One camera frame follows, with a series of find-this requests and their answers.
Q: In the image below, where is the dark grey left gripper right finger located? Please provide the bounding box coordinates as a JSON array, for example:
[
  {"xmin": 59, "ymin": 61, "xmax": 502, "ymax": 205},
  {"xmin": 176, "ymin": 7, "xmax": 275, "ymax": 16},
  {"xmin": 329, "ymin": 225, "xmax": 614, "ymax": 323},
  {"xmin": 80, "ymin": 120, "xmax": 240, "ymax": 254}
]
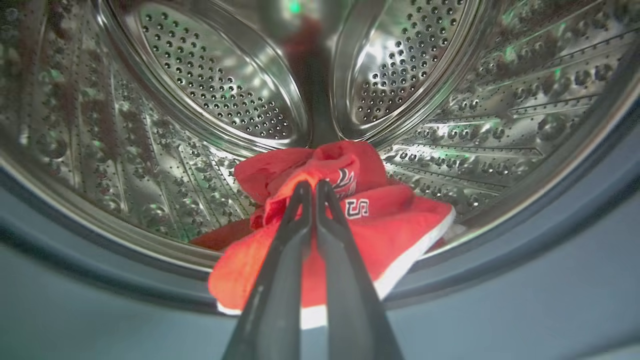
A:
[{"xmin": 315, "ymin": 180, "xmax": 405, "ymax": 360}]

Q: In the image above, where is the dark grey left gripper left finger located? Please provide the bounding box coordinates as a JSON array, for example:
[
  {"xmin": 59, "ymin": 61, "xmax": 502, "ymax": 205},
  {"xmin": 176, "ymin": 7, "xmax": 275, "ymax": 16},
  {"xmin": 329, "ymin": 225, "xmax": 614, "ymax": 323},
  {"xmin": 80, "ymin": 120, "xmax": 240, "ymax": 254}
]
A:
[{"xmin": 222, "ymin": 181, "xmax": 313, "ymax": 360}]

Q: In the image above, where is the red garment with white trim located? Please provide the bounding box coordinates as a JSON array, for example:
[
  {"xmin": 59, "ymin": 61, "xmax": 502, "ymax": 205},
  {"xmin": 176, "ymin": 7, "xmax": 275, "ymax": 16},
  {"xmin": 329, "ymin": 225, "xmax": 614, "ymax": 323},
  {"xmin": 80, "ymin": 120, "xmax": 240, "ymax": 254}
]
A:
[{"xmin": 190, "ymin": 140, "xmax": 456, "ymax": 330}]

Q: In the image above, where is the stainless steel washing machine drum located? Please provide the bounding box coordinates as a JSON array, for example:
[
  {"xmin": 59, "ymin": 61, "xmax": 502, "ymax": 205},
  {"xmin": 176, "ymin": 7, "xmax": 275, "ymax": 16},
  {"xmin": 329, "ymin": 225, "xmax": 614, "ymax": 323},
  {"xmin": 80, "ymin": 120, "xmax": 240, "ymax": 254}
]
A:
[{"xmin": 0, "ymin": 0, "xmax": 640, "ymax": 273}]

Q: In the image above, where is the grey rubber door gasket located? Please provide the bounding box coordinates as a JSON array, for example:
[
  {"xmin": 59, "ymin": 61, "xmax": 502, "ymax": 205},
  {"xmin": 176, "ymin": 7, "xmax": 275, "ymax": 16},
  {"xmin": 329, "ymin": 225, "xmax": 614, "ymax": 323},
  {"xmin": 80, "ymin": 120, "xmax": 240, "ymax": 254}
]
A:
[{"xmin": 0, "ymin": 100, "xmax": 640, "ymax": 360}]

